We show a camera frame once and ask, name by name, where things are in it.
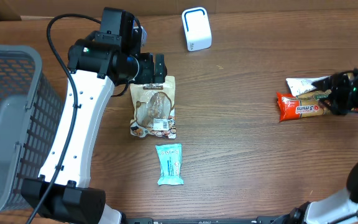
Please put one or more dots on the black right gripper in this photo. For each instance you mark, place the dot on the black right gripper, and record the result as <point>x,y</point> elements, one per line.
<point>337,92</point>

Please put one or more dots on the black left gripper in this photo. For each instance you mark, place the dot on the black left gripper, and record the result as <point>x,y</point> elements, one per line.
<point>153,69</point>

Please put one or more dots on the white tube with gold cap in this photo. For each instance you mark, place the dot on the white tube with gold cap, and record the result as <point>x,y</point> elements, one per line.
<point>299,86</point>

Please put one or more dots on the orange pasta package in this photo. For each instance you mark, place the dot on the orange pasta package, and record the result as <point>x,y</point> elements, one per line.
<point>302,106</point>

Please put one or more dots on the brown snack pouch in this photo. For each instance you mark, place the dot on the brown snack pouch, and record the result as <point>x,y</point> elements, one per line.
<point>154,109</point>

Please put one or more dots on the light blue snack packet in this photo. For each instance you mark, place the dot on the light blue snack packet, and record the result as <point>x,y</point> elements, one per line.
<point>170,159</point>

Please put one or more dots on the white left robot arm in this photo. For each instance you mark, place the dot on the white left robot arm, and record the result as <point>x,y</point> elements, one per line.
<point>106,58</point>

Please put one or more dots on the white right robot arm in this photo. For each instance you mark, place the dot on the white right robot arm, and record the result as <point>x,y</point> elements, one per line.
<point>341,207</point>

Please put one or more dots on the white barcode scanner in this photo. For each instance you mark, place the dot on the white barcode scanner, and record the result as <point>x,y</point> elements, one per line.
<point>197,29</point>

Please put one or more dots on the grey plastic shopping basket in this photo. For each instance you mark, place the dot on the grey plastic shopping basket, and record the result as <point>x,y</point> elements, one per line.
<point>30,111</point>

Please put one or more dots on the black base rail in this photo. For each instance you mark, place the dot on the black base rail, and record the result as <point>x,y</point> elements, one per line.
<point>258,220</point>

